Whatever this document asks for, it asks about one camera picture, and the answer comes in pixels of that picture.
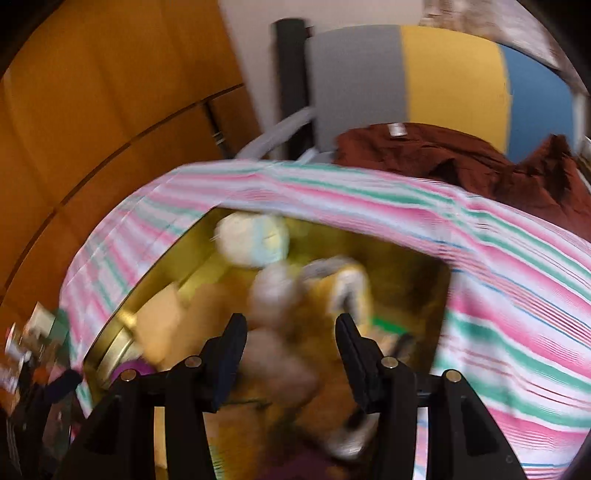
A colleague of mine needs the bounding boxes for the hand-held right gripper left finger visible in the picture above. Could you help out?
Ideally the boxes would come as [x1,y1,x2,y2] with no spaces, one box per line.
[58,313,247,480]

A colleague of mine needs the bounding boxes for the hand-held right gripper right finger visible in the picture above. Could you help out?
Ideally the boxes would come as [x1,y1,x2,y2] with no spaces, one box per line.
[335,313,527,480]

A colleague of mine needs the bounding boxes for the small green packet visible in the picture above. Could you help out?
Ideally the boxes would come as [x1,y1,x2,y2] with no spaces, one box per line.
[372,316,409,337]

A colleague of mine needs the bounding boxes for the beige sponge cake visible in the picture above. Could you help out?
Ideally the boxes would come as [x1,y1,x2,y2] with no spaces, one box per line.
[247,263,319,407]
[136,281,185,361]

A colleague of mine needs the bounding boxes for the gold metal tin box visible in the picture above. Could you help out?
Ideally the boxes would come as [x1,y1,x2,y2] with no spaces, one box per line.
[83,208,455,480]

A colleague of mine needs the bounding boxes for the purple snack packet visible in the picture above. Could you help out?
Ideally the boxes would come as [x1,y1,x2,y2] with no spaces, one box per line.
[108,360,155,384]
[259,450,352,480]

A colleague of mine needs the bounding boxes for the white shiny pouch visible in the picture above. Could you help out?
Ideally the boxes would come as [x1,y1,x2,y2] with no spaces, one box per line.
[215,210,291,268]

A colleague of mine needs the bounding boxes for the striped pink green tablecloth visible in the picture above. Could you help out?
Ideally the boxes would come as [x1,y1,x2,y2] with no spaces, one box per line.
[60,159,591,480]

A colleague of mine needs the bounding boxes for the small white box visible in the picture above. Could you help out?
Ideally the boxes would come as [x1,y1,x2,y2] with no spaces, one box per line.
[28,307,58,337]

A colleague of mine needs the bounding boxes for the dark red garment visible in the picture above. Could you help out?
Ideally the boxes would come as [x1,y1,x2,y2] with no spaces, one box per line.
[333,122,591,232]

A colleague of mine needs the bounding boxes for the grey yellow blue chair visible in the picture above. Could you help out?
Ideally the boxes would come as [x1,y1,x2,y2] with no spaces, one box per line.
[235,24,578,164]

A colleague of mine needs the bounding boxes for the wooden wardrobe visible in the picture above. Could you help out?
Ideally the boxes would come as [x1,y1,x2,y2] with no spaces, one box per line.
[0,0,262,324]

